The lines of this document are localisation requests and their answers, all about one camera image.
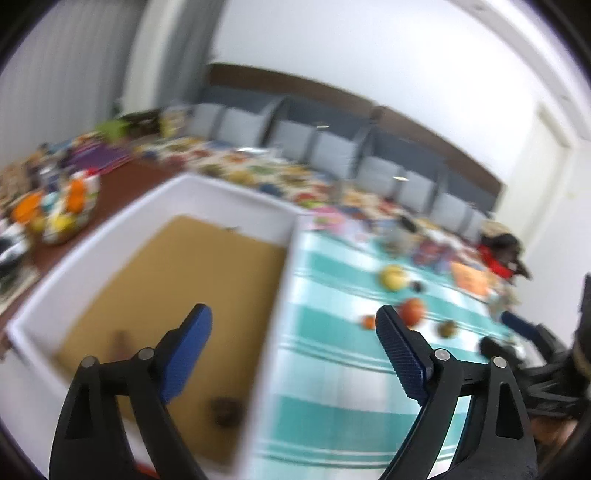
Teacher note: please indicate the black and red bag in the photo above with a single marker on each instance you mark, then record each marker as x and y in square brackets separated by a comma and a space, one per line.
[503, 254]

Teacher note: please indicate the grey curtain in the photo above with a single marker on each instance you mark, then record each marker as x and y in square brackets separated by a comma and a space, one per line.
[60, 78]

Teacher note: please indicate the white storage box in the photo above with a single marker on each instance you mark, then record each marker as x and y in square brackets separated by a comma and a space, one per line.
[221, 201]

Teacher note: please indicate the row of grey cushions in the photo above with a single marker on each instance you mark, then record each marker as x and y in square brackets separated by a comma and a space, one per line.
[332, 152]

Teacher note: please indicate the basket with colourful items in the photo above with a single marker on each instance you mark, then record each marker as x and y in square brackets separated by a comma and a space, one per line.
[69, 207]

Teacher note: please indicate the yellow apple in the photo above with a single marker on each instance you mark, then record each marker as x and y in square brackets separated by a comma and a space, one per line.
[393, 278]

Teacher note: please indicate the pile of assorted clutter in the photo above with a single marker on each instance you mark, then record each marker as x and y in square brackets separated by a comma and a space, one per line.
[21, 230]

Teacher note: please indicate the brown-green kiwi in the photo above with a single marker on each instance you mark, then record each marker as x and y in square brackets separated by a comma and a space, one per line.
[447, 328]

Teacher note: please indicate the white door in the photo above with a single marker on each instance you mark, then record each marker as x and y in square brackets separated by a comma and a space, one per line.
[542, 184]

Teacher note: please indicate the brown wooden headboard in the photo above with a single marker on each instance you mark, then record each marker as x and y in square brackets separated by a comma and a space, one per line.
[323, 92]

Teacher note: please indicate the clear plastic jar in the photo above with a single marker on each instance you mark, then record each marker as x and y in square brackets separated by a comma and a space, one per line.
[398, 237]

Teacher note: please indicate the orange book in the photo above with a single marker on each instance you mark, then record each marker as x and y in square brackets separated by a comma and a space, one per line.
[470, 278]

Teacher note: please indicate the small orange mandarin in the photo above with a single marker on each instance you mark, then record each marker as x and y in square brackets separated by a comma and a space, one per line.
[368, 322]

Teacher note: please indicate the colourful printed mat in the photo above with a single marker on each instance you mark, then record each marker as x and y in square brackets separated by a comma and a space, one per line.
[258, 170]

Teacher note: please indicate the purple cloth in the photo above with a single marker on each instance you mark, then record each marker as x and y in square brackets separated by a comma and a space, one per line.
[99, 157]

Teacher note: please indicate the green white checked tablecloth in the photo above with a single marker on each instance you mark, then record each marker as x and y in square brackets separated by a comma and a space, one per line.
[323, 360]

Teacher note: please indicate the brown cardboard liner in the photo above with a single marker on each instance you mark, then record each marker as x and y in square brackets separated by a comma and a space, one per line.
[184, 277]

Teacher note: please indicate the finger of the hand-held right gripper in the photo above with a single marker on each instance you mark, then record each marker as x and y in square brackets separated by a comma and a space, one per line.
[519, 323]
[498, 349]

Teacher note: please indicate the red apple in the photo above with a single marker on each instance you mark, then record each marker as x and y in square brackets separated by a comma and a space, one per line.
[412, 310]

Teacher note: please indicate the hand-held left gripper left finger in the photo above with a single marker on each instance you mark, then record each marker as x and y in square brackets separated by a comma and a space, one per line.
[187, 355]

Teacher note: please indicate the small dark fruit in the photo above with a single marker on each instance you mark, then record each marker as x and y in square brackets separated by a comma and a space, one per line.
[418, 287]

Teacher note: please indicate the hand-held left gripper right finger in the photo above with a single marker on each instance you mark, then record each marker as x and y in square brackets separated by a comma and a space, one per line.
[399, 355]

